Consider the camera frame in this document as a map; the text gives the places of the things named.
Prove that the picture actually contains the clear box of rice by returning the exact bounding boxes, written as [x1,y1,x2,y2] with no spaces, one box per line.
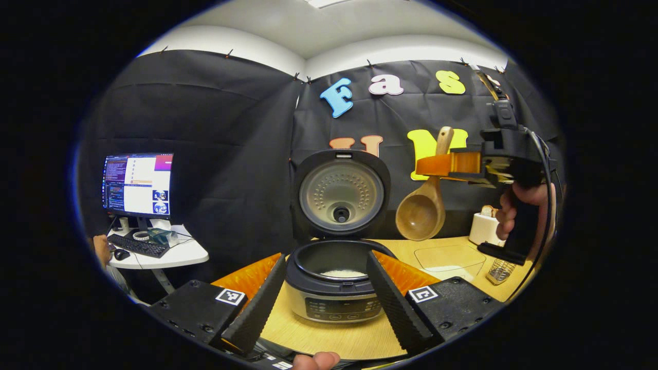
[414,244,486,281]

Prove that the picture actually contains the wooden spoon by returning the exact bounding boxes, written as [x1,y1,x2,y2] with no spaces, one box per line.
[395,126,455,242]

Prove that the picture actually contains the black backdrop cloth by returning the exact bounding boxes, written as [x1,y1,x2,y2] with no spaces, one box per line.
[77,49,566,288]

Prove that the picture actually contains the black silver rice cooker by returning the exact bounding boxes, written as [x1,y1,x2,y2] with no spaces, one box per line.
[284,149,399,324]

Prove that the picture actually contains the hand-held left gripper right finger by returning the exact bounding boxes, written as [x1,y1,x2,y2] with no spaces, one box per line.
[366,250,504,355]

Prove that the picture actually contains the white toaster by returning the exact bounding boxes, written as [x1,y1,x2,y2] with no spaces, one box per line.
[469,212,507,247]

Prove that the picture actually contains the white side table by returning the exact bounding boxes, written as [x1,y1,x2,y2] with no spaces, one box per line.
[105,224,210,296]

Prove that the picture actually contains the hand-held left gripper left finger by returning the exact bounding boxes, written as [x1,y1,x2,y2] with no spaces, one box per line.
[149,252,287,355]

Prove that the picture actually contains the black keyboard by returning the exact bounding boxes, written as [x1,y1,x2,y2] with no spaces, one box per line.
[107,234,170,258]

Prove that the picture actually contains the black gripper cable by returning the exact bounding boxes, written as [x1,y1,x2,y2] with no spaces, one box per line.
[517,127,562,288]

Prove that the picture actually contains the computer monitor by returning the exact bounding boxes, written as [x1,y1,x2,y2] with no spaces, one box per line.
[102,153,174,220]

